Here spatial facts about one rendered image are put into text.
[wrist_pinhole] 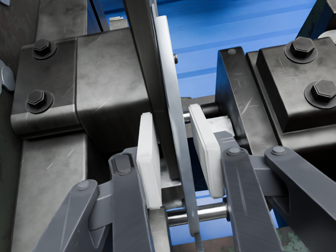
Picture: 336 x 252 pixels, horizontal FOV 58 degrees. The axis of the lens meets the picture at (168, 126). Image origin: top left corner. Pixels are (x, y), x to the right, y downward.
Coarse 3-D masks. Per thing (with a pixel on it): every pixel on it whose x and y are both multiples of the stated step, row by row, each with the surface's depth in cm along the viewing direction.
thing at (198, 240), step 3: (195, 234) 24; (198, 234) 23; (195, 237) 23; (198, 237) 23; (195, 240) 23; (198, 240) 22; (201, 240) 22; (195, 243) 22; (198, 243) 22; (201, 243) 22; (198, 246) 22; (201, 246) 21; (198, 249) 21; (201, 249) 21
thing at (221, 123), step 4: (220, 116) 42; (224, 116) 42; (208, 120) 42; (212, 120) 42; (216, 120) 41; (220, 120) 41; (224, 120) 40; (228, 120) 40; (212, 124) 40; (216, 124) 40; (220, 124) 40; (224, 124) 40; (228, 124) 40; (212, 128) 40; (216, 128) 40; (220, 128) 40; (224, 128) 40; (228, 128) 40; (232, 128) 40; (232, 132) 39
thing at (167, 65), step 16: (160, 16) 17; (160, 32) 17; (160, 48) 17; (160, 64) 17; (176, 80) 17; (176, 96) 17; (176, 112) 17; (176, 128) 17; (176, 144) 18; (192, 176) 19; (192, 192) 19; (192, 208) 20; (192, 224) 22
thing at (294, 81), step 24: (264, 48) 34; (288, 48) 34; (312, 48) 32; (264, 72) 35; (288, 72) 32; (312, 72) 32; (264, 96) 35; (288, 96) 31; (312, 96) 30; (288, 120) 30; (312, 120) 31; (288, 144) 31; (312, 144) 31
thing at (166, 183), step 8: (160, 152) 36; (160, 160) 36; (160, 168) 35; (160, 176) 35; (168, 176) 35; (168, 184) 34; (176, 184) 34; (168, 192) 36; (176, 192) 36; (168, 200) 38; (176, 200) 39; (168, 208) 41
